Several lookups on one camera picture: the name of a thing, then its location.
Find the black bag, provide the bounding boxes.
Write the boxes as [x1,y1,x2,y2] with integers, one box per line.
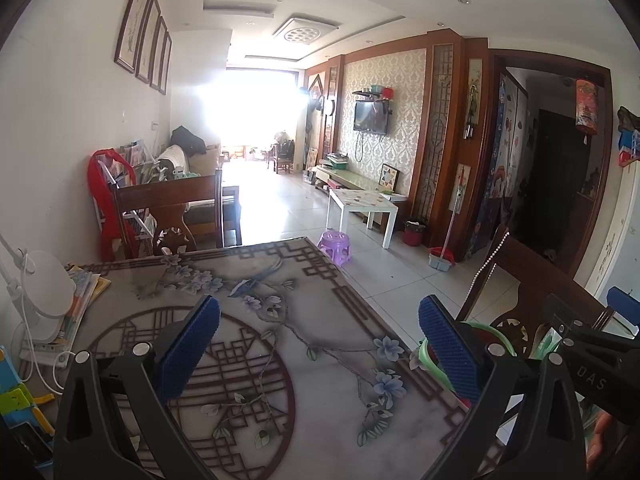
[171,126,207,157]

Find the red bag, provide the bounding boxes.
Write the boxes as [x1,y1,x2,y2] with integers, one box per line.
[87,149,137,261]

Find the carved wooden chair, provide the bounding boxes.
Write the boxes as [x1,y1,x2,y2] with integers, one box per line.
[455,225,616,361]

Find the red basket with green rim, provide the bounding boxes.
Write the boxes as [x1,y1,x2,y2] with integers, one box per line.
[417,321,518,411]

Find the dark wooden dining chair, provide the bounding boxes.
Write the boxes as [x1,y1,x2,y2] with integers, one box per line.
[111,169,226,261]

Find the square ceiling lamp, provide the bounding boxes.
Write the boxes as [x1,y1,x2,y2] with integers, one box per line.
[274,17,341,47]

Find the stack of books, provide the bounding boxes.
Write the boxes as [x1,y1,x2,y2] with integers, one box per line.
[52,265,112,348]

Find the door with cartoon stickers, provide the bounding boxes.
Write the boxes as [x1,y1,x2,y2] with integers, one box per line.
[470,72,528,261]

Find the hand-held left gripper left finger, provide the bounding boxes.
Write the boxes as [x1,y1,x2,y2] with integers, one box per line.
[52,294,222,480]

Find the black phone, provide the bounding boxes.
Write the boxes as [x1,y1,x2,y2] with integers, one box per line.
[10,420,53,468]

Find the wall scroll painting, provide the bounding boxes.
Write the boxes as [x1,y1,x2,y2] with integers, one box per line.
[467,57,483,141]

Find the white bead string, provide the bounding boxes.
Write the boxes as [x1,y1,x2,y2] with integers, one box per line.
[469,232,510,306]

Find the red dustpan with handle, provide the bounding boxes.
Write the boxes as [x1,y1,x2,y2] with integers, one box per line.
[428,190,463,273]

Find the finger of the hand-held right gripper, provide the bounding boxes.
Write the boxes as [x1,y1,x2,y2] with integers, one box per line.
[542,287,640,346]

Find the white power strip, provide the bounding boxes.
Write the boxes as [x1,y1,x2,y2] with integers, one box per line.
[20,342,76,368]

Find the small wall painting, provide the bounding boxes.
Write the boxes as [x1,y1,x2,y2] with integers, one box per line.
[452,162,471,211]

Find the white coffee table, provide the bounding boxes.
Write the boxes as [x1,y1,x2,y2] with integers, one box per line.
[326,187,407,249]

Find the red paper lantern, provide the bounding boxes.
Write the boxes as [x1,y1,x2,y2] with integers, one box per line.
[574,78,599,136]

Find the blue green yellow book stand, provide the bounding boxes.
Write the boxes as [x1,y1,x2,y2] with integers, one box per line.
[0,345,56,436]

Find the purple plastic stool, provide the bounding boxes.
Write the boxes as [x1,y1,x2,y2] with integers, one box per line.
[317,230,352,267]

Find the wall shelf with pots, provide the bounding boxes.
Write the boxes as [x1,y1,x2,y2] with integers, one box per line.
[351,86,396,103]

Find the low television cabinet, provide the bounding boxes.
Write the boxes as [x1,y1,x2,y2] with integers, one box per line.
[302,152,406,206]

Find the white desk lamp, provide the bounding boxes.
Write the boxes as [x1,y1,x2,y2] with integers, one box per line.
[0,232,77,346]

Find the framed wall picture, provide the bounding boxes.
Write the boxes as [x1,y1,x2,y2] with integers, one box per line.
[114,0,153,73]
[150,16,168,91]
[135,0,162,85]
[159,31,173,96]

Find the small red waste bin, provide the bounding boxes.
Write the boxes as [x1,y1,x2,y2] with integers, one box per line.
[402,219,427,247]

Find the wall television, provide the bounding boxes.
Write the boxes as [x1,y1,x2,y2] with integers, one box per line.
[353,101,388,136]

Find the person's right hand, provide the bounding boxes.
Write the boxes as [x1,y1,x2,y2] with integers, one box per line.
[582,407,618,471]

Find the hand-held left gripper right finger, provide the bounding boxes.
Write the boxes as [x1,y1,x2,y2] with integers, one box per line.
[417,294,586,480]

